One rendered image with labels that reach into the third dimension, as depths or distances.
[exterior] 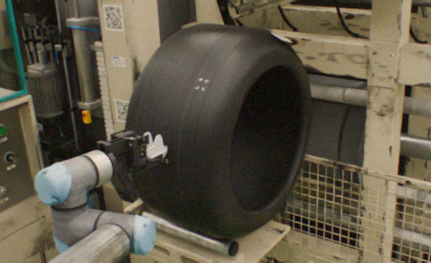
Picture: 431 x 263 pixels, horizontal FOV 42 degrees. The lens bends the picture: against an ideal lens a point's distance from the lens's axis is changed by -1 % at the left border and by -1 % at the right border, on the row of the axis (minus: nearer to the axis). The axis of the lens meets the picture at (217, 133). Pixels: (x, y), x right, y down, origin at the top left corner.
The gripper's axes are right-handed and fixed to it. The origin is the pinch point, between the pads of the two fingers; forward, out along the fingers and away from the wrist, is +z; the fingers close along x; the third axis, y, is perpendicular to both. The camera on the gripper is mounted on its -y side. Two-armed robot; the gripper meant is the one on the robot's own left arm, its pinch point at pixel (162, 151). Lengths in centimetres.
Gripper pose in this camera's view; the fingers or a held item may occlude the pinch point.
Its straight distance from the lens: 138.3
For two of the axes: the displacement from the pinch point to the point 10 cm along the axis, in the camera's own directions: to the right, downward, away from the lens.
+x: -8.1, -1.9, 5.5
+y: 0.2, -9.5, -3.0
